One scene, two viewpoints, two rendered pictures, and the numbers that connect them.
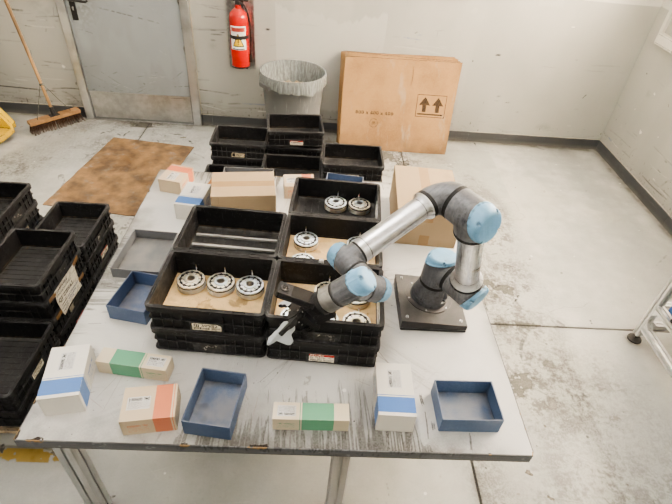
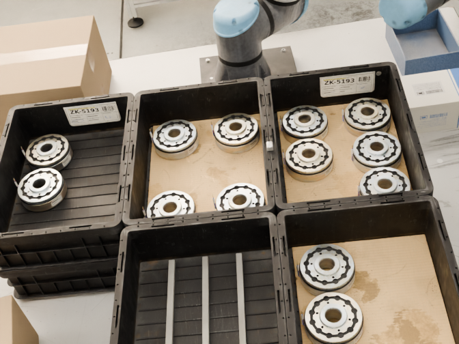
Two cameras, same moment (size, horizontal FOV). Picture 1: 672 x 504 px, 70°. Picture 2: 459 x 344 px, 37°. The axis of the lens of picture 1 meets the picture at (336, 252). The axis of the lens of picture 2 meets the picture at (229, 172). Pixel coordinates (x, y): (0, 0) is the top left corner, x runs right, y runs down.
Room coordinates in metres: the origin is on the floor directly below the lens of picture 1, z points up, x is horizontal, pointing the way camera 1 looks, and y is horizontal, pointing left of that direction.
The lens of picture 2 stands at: (1.35, 1.05, 1.94)
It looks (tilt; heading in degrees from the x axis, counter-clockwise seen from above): 47 degrees down; 277
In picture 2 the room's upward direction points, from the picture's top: 11 degrees counter-clockwise
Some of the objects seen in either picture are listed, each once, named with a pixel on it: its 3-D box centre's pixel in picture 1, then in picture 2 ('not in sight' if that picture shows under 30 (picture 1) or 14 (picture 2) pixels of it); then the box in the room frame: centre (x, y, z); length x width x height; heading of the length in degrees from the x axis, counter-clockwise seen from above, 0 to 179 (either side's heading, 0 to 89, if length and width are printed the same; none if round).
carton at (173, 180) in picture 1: (176, 179); not in sight; (2.15, 0.87, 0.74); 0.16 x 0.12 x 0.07; 172
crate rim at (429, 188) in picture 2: (327, 292); (340, 132); (1.22, 0.02, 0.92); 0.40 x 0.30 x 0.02; 90
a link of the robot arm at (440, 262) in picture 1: (440, 267); (239, 26); (1.42, -0.41, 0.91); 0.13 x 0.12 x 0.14; 40
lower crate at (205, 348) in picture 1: (218, 313); not in sight; (1.22, 0.42, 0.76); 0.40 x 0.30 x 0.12; 90
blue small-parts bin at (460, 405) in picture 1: (465, 405); (421, 44); (0.94, -0.48, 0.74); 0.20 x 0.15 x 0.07; 95
